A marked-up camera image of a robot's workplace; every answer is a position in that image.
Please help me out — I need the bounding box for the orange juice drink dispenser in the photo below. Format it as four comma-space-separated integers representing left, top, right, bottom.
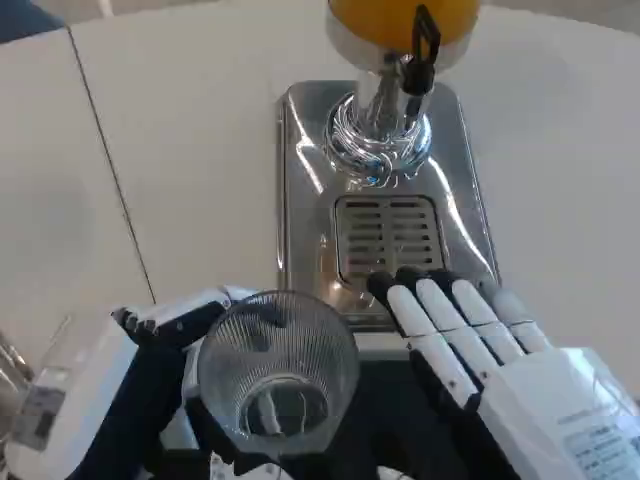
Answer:
322, 0, 482, 179

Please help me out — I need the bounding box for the black dispenser tap lever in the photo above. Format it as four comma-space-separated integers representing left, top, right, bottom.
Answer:
397, 3, 444, 96

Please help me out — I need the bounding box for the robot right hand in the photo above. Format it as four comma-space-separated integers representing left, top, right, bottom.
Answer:
367, 267, 640, 480

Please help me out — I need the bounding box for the steel drip tray base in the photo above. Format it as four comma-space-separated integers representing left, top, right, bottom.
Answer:
274, 79, 502, 335

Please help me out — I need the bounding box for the dark blue object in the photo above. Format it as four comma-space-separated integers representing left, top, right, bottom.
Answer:
0, 0, 67, 37

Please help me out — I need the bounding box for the clear ribbed glass cup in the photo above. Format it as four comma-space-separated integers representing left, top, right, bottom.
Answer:
197, 289, 361, 462

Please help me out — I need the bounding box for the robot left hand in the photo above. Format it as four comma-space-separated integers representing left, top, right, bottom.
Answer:
2, 284, 282, 480

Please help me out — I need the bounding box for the slotted steel drip grid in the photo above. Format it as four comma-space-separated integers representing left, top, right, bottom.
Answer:
333, 194, 444, 279

